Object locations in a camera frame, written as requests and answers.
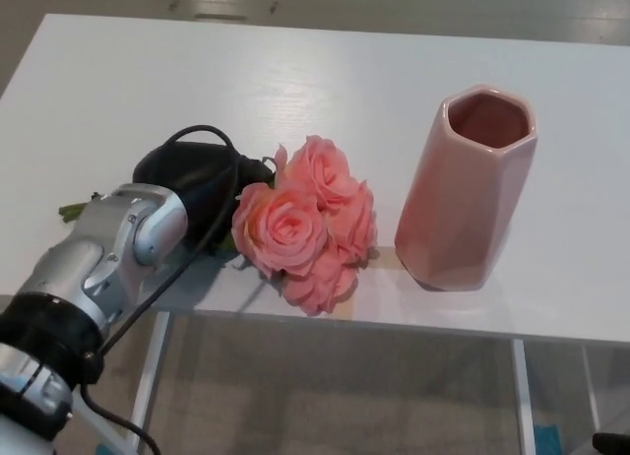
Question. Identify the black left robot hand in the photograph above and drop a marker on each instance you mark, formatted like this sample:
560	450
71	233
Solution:
197	172

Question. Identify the teal floor marker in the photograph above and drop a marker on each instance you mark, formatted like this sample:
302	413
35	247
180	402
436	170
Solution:
546	440

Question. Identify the white table leg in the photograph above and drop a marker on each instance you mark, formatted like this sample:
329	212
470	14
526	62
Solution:
591	381
523	401
150	376

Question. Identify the pink artificial rose bouquet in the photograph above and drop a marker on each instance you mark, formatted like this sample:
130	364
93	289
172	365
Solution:
285	228

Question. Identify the pink faceted ceramic vase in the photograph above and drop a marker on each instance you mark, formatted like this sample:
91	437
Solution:
458	209

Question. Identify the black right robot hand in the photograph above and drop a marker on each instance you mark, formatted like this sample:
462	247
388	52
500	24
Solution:
612	445

